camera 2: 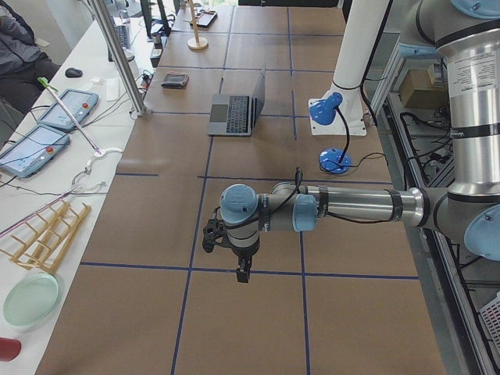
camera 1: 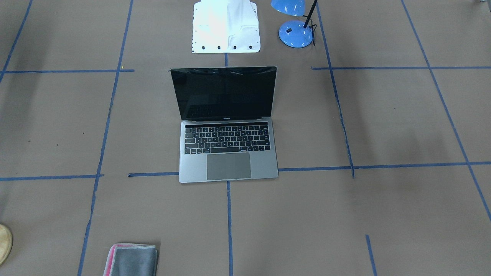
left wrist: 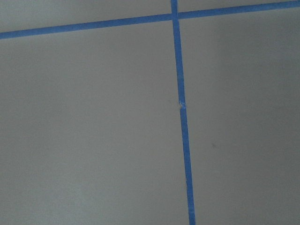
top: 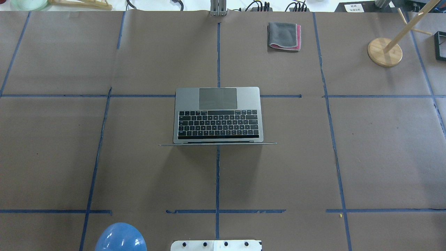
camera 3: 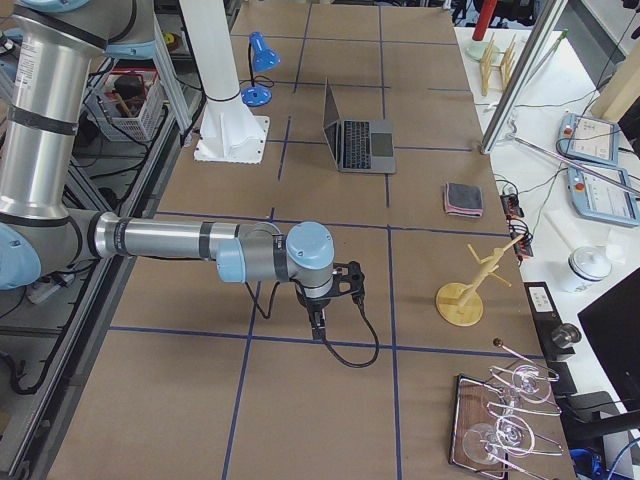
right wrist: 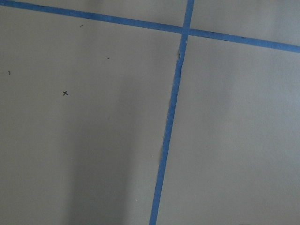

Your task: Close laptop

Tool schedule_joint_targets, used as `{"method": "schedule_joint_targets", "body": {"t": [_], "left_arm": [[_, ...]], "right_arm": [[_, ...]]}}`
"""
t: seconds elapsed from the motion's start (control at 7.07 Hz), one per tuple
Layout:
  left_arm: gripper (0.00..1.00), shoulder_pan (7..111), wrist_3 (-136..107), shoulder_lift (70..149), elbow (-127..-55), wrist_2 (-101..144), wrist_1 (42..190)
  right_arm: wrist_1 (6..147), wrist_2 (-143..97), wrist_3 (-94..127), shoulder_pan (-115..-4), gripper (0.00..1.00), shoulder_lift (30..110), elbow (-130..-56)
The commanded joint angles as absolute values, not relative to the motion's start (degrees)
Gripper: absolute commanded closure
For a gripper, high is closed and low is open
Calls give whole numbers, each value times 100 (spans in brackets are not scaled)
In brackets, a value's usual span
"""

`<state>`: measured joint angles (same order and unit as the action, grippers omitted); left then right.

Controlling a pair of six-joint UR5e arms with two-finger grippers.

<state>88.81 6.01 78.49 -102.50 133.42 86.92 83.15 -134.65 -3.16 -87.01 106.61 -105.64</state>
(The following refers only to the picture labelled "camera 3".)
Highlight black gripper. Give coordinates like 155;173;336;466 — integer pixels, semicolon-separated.
296;286;330;341

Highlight grey laptop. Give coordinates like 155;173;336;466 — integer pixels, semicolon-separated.
323;79;397;174

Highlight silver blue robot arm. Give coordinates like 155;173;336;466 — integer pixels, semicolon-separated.
1;1;339;338

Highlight wooden mug tree stand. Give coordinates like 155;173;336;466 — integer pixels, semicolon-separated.
435;235;523;327

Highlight grey pink folded cloth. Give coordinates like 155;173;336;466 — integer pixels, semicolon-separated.
443;182;484;218

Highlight lower clear wine glass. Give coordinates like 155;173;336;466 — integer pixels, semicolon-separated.
462;415;564;465

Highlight clear wine glass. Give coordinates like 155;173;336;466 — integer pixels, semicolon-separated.
489;364;560;405
462;415;564;465

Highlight wine glass rack tray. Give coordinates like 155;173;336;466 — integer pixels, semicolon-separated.
449;374;565;479

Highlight upper clear wine glass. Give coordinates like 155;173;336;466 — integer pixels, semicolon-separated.
489;364;560;405

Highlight black orange power strip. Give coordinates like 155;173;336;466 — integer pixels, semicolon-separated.
500;193;534;262

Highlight black box with knob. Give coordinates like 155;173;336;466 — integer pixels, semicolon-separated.
524;282;582;361

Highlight blue desk lamp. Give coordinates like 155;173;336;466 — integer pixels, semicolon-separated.
241;31;281;107

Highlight white lidded ceramic jar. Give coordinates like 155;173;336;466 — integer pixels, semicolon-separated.
563;246;612;293

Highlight white plastic basket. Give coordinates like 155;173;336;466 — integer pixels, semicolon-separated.
85;68;164;142

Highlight black monitor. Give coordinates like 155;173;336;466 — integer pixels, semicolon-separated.
578;279;639;410

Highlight pale green plate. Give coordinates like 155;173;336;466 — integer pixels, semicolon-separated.
465;41;489;62

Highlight lower teach pendant tablet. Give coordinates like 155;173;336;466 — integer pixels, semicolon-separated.
567;165;639;227

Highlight teach pendant tablet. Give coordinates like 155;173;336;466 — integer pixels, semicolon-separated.
567;165;639;227
556;113;620;166

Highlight wooden dish rack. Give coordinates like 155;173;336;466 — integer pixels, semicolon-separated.
479;35;516;97

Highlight upper teach pendant tablet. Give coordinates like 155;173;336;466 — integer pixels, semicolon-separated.
556;113;620;166

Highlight red cylinder bottle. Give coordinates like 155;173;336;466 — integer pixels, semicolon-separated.
472;0;498;42

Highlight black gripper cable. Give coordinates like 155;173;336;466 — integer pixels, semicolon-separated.
243;279;381;369

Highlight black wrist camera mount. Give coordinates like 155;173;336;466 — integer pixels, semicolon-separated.
330;261;365;305

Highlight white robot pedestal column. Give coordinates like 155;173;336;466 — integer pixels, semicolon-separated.
180;0;270;164

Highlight aluminium frame post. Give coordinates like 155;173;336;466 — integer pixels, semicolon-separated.
480;0;568;155

